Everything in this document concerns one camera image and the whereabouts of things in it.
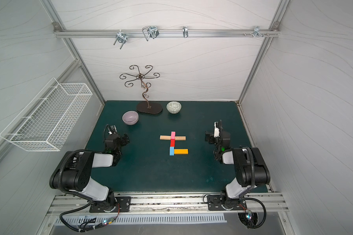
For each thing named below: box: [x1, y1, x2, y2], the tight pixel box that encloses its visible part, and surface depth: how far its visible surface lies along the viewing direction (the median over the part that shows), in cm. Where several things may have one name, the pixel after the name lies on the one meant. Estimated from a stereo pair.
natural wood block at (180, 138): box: [175, 136, 187, 141], surface depth 100 cm
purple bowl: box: [121, 109, 140, 126], surface depth 107 cm
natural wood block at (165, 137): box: [159, 135, 172, 141], surface depth 100 cm
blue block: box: [169, 146, 175, 157], surface depth 95 cm
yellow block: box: [174, 148, 189, 155], surface depth 95 cm
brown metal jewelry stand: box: [119, 64, 163, 115], surface depth 102 cm
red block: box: [170, 138, 176, 147], surface depth 97 cm
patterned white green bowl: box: [165, 100, 182, 115], surface depth 117 cm
